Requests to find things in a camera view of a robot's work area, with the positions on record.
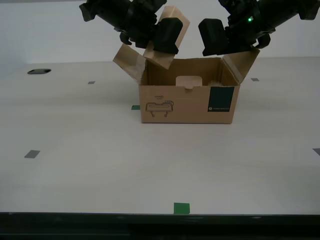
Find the black table cable grommet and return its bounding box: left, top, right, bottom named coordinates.
left=27, top=68, right=52, bottom=76

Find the light wooden block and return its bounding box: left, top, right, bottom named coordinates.
left=143, top=5, right=191, bottom=70

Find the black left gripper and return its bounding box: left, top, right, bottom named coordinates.
left=119, top=0, right=185, bottom=55

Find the open brown cardboard box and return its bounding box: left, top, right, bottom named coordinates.
left=112, top=42, right=261, bottom=125

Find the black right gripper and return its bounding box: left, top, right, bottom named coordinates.
left=198, top=0, right=276, bottom=57

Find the large green tape marker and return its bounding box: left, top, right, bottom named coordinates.
left=173, top=202, right=191, bottom=215

